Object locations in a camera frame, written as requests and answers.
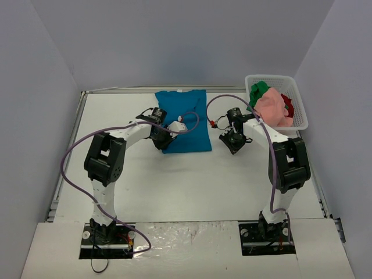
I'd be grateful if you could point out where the blue t shirt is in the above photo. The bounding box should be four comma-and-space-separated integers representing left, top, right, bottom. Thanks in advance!
155, 90, 212, 154

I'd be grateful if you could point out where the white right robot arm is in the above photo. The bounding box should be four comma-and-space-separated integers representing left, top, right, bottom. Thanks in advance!
219, 108, 311, 240

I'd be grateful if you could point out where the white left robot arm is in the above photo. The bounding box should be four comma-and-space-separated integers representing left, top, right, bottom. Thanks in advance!
84, 108, 176, 243

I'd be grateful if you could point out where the pink t shirt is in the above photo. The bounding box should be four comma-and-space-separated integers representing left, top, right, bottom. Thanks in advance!
254, 88, 293, 127

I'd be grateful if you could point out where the green t shirt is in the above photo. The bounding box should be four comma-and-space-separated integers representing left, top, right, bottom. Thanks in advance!
247, 81, 270, 111

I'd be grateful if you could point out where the red t shirt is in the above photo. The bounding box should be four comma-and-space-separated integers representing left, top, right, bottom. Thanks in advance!
281, 94, 294, 118

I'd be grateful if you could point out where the white plastic laundry basket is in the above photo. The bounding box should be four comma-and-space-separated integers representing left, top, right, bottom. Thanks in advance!
245, 74, 309, 132

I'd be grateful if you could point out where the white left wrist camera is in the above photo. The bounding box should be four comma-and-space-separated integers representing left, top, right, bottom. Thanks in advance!
167, 121, 188, 137

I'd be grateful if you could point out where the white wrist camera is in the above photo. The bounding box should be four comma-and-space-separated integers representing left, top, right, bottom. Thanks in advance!
214, 116, 230, 130
167, 121, 188, 137

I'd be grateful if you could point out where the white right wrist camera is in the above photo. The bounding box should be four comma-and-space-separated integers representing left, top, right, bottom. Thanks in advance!
214, 116, 230, 130

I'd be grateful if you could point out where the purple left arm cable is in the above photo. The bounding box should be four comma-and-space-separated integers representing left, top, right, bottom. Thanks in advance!
59, 111, 200, 253

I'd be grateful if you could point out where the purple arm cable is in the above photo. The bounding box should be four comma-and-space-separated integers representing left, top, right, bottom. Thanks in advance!
205, 94, 293, 245
59, 111, 200, 253

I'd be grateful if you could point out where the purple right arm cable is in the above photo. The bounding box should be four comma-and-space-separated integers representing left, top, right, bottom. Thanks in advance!
205, 94, 293, 245

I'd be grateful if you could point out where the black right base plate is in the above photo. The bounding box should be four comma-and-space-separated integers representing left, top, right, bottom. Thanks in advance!
238, 221, 296, 256

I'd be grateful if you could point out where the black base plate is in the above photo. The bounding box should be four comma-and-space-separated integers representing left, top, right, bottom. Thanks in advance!
79, 223, 136, 260
238, 221, 296, 256

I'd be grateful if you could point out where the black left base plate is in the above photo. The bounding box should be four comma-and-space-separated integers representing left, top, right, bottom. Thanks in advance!
79, 223, 136, 260

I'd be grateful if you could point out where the thin black cable loop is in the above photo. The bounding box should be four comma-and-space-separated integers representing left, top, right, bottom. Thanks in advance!
90, 244, 110, 274

